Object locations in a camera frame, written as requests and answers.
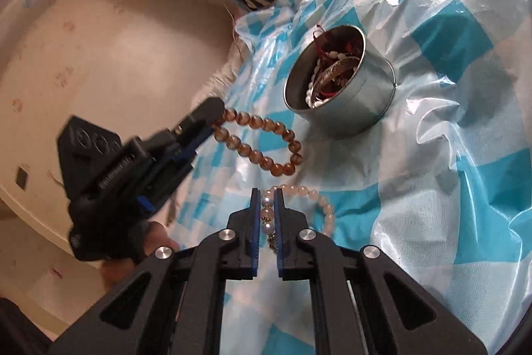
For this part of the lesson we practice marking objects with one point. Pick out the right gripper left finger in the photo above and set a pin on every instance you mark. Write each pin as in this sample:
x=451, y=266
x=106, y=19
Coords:
x=173, y=302

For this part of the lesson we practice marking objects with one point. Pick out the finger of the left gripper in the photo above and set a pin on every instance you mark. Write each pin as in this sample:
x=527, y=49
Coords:
x=206, y=113
x=187, y=155

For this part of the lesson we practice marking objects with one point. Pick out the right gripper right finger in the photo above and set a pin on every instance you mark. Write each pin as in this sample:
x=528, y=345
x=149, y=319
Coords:
x=362, y=301

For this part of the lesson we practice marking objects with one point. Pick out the person's left hand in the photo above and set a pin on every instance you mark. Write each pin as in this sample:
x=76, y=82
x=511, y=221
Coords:
x=113, y=271

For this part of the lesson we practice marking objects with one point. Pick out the silver round metal tin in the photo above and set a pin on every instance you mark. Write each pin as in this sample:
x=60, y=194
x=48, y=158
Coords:
x=361, y=103

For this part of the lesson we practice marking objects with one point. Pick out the blue checkered plastic sheet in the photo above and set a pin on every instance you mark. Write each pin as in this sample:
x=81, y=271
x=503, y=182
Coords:
x=443, y=182

